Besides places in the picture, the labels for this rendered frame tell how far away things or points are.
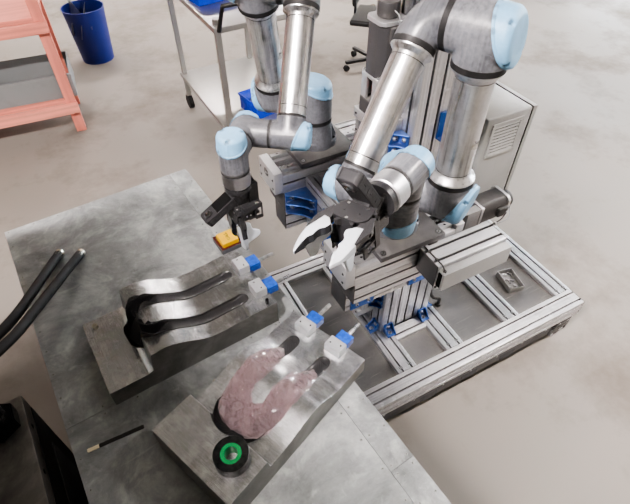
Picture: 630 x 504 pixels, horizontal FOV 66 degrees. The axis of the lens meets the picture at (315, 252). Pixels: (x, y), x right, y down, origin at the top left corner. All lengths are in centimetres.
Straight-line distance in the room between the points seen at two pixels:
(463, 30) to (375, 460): 98
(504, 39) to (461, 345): 146
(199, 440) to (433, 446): 124
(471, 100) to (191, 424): 96
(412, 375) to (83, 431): 124
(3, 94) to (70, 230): 227
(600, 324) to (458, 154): 182
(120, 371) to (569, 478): 175
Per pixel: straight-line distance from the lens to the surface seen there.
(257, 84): 166
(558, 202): 349
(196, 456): 121
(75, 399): 150
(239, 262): 151
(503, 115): 166
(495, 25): 105
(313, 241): 80
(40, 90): 410
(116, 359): 145
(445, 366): 214
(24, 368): 270
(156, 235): 183
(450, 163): 121
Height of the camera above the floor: 201
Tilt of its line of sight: 46 degrees down
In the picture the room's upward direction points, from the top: straight up
